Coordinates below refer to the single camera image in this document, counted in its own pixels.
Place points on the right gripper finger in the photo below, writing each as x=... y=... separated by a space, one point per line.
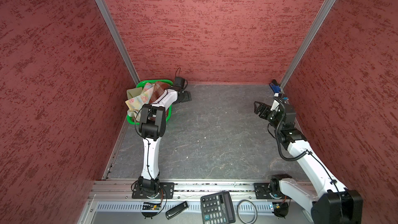
x=263 y=115
x=258 y=104

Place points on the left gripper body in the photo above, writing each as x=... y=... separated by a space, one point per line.
x=185 y=97

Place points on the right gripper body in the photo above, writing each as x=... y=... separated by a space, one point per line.
x=271 y=114

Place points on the red plaid skirt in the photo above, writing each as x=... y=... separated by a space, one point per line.
x=158 y=90

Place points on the green plastic basket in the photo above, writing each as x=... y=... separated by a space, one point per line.
x=141 y=84

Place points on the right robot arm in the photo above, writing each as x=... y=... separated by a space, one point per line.
x=333 y=202

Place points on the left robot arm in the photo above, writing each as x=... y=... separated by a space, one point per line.
x=151 y=129

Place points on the blue clamp tool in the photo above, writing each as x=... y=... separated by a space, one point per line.
x=274 y=85

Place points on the floral pastel skirt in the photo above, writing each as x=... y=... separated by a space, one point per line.
x=135 y=104

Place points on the olive green skirt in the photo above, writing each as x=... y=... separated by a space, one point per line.
x=132 y=93

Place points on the right circuit board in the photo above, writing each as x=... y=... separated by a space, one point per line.
x=281 y=210

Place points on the circuit board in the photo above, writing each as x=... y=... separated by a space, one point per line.
x=150 y=210
x=281 y=210

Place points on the black calculator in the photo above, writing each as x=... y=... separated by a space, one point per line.
x=217 y=208

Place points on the black remote stick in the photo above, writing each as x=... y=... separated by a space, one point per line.
x=171 y=213

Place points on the left circuit board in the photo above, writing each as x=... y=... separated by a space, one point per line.
x=150 y=210

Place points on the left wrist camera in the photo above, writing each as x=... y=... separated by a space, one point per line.
x=180 y=83

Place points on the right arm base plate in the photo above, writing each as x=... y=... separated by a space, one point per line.
x=262 y=192

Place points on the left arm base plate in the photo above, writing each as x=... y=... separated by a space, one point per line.
x=166 y=190

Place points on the aluminium front rail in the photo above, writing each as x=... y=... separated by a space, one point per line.
x=189 y=190

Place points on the right aluminium corner post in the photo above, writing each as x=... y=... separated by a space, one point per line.
x=311 y=33

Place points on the aluminium corner post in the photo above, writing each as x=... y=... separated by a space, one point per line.
x=311 y=33
x=104 y=10

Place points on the left aluminium corner post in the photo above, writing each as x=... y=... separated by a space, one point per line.
x=104 y=10

